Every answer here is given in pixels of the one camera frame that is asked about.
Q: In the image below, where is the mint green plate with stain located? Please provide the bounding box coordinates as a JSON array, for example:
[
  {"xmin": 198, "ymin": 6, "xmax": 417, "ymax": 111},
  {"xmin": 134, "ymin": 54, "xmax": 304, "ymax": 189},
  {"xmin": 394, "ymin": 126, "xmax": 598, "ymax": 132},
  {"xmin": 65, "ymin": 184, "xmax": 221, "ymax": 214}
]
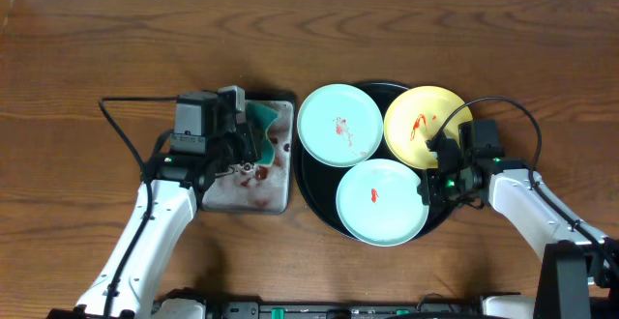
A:
[{"xmin": 297, "ymin": 83, "xmax": 383, "ymax": 167}]

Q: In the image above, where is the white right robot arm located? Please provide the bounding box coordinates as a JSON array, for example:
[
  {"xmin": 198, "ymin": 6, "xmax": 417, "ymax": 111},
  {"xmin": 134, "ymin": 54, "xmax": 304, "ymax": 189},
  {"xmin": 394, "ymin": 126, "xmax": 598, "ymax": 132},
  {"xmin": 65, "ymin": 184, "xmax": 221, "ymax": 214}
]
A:
[{"xmin": 418, "ymin": 136, "xmax": 618, "ymax": 318}]

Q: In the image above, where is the black rectangular tray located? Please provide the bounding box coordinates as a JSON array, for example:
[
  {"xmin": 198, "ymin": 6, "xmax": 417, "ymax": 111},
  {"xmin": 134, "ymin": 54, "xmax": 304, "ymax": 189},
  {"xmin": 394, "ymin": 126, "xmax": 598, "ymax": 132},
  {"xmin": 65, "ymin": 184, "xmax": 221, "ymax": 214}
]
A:
[{"xmin": 201, "ymin": 91, "xmax": 296, "ymax": 215}]

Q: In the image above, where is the green scrub sponge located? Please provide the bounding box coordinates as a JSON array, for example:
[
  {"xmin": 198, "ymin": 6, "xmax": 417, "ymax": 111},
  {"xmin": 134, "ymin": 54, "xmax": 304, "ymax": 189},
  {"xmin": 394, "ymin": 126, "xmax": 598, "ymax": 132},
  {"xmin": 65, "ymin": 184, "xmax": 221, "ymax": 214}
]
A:
[{"xmin": 246, "ymin": 101, "xmax": 279, "ymax": 166}]

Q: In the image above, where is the yellow plate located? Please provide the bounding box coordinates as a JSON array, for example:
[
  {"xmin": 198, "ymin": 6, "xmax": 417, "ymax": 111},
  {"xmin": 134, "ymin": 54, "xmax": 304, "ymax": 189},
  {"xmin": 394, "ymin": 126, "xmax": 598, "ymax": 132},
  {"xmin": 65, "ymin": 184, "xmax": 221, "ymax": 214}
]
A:
[{"xmin": 383, "ymin": 86, "xmax": 465, "ymax": 170}]

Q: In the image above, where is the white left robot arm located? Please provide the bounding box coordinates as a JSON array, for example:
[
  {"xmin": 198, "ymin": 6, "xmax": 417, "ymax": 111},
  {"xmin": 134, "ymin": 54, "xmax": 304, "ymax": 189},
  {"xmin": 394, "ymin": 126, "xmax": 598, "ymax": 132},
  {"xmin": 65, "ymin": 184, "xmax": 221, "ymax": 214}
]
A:
[{"xmin": 48, "ymin": 86, "xmax": 264, "ymax": 318}]

